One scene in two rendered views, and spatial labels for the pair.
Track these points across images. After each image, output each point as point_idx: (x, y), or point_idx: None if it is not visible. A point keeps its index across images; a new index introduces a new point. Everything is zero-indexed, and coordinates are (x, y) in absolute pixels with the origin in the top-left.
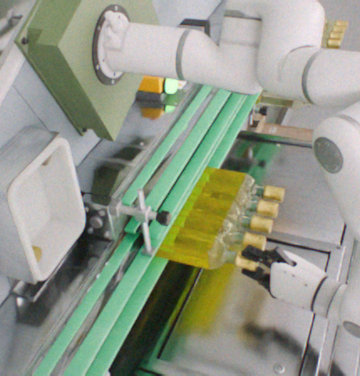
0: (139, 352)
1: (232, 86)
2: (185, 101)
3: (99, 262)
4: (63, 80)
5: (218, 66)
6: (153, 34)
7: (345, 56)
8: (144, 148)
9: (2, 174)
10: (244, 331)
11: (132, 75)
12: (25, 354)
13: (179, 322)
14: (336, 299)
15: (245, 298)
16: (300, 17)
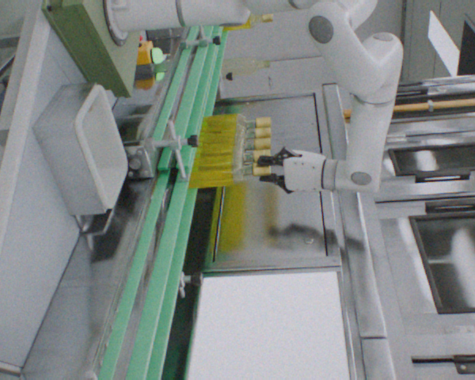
0: (195, 267)
1: (226, 18)
2: (172, 67)
3: (146, 194)
4: (85, 41)
5: (212, 4)
6: None
7: None
8: (154, 103)
9: (63, 115)
10: (273, 226)
11: (131, 41)
12: (115, 266)
13: (219, 235)
14: (338, 169)
15: (265, 205)
16: None
